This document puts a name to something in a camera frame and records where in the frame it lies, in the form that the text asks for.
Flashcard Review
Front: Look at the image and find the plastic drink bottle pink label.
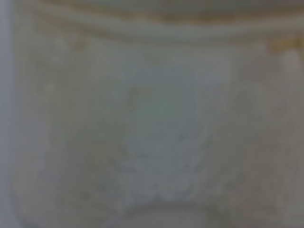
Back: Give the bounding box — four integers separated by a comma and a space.
10, 0, 304, 228

